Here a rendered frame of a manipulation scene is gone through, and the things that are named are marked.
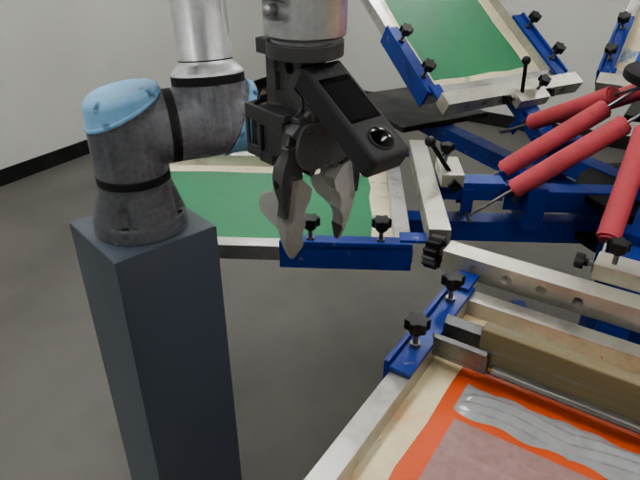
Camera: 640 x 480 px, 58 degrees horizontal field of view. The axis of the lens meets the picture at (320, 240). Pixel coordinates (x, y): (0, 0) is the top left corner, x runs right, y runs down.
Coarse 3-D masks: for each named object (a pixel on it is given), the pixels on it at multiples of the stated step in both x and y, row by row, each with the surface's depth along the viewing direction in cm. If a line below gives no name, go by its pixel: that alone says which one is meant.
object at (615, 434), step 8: (584, 416) 93; (592, 416) 93; (584, 424) 92; (592, 424) 92; (600, 424) 92; (608, 424) 92; (592, 432) 90; (600, 432) 90; (608, 432) 90; (616, 432) 90; (624, 432) 90; (632, 432) 90; (608, 440) 89; (616, 440) 89; (624, 440) 89; (632, 440) 89; (624, 448) 88; (632, 448) 88; (568, 464) 85; (576, 464) 85; (568, 472) 84; (576, 472) 84; (584, 472) 84; (592, 472) 84
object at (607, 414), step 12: (492, 372) 97; (504, 372) 96; (528, 384) 94; (540, 384) 94; (552, 396) 92; (564, 396) 92; (576, 408) 91; (588, 408) 90; (600, 408) 89; (612, 420) 88; (624, 420) 87
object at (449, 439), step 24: (456, 384) 100; (480, 384) 100; (504, 384) 100; (528, 408) 95; (552, 408) 95; (432, 432) 90; (456, 432) 90; (480, 432) 90; (504, 432) 90; (408, 456) 86; (432, 456) 86; (456, 456) 86; (480, 456) 86; (504, 456) 86; (528, 456) 86; (552, 456) 86
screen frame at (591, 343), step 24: (480, 312) 114; (504, 312) 111; (528, 312) 111; (552, 336) 108; (576, 336) 105; (600, 336) 105; (432, 360) 105; (600, 360) 104; (624, 360) 102; (384, 384) 95; (408, 384) 95; (360, 408) 90; (384, 408) 90; (360, 432) 86; (336, 456) 82; (360, 456) 85
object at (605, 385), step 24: (504, 336) 94; (528, 336) 94; (504, 360) 96; (528, 360) 94; (552, 360) 91; (576, 360) 89; (552, 384) 93; (576, 384) 90; (600, 384) 88; (624, 384) 86; (624, 408) 88
